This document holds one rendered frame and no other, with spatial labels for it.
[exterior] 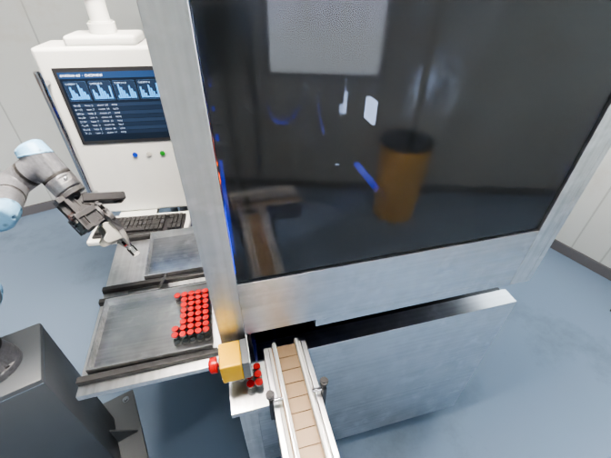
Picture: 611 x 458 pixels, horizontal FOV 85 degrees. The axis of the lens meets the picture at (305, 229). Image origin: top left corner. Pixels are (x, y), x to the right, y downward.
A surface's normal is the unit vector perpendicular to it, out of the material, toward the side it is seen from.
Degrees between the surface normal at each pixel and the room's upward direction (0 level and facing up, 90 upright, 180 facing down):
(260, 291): 90
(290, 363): 0
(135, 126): 90
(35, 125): 90
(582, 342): 0
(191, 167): 90
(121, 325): 0
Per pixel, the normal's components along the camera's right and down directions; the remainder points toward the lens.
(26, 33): 0.54, 0.52
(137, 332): 0.01, -0.79
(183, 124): 0.26, 0.60
